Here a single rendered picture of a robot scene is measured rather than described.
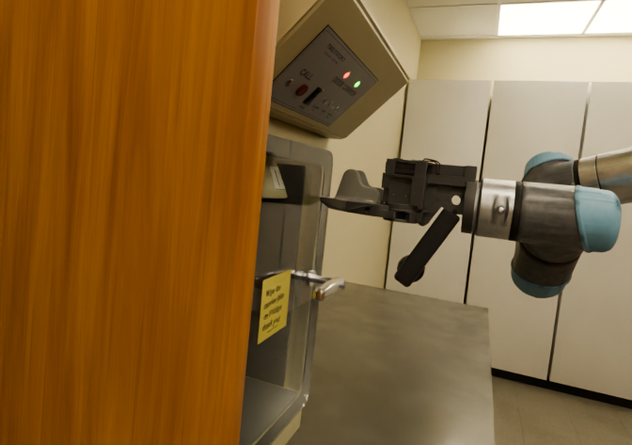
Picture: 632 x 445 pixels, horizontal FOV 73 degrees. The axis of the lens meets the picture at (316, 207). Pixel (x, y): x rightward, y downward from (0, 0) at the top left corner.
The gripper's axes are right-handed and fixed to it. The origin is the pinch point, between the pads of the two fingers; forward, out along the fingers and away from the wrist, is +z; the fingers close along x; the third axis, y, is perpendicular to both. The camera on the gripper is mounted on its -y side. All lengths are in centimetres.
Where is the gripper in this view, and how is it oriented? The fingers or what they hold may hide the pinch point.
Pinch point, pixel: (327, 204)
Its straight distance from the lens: 62.8
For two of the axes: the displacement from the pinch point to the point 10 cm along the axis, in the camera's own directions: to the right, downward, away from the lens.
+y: 1.0, -9.9, -0.7
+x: -3.6, 0.3, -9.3
